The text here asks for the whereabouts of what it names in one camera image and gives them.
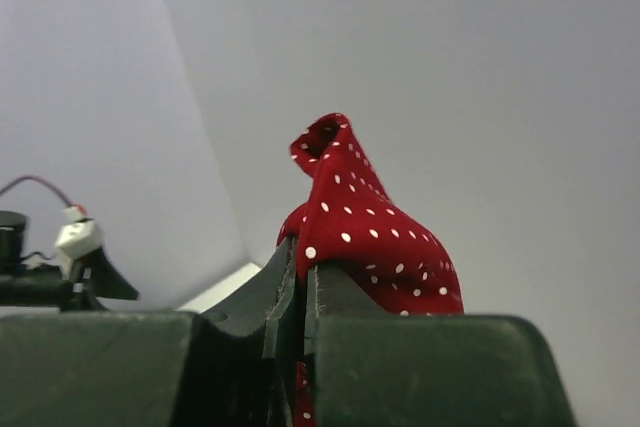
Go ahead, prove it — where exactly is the red dotted skirt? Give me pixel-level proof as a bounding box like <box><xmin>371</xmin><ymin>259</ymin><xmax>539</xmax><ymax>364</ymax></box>
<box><xmin>275</xmin><ymin>112</ymin><xmax>465</xmax><ymax>427</ymax></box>

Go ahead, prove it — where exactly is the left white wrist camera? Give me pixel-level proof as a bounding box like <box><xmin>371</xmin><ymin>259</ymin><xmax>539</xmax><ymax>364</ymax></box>
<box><xmin>54</xmin><ymin>205</ymin><xmax>103</xmax><ymax>280</ymax></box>

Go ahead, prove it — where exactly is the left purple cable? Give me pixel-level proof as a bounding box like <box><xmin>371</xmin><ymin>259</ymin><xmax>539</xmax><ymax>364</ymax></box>
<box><xmin>0</xmin><ymin>175</ymin><xmax>76</xmax><ymax>208</ymax></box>

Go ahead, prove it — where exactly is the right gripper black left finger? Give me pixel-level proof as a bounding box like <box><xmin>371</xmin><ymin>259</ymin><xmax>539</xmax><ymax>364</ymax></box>
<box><xmin>1</xmin><ymin>239</ymin><xmax>297</xmax><ymax>426</ymax></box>

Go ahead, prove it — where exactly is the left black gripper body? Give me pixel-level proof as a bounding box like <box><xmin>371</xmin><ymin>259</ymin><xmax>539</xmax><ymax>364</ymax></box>
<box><xmin>1</xmin><ymin>211</ymin><xmax>98</xmax><ymax>310</ymax></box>

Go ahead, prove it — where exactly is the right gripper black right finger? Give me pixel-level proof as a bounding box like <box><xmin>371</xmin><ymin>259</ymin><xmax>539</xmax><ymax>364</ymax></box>
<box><xmin>304</xmin><ymin>265</ymin><xmax>576</xmax><ymax>427</ymax></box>

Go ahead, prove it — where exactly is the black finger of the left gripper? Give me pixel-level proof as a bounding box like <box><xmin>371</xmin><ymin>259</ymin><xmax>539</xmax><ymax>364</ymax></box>
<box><xmin>92</xmin><ymin>246</ymin><xmax>139</xmax><ymax>300</ymax></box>

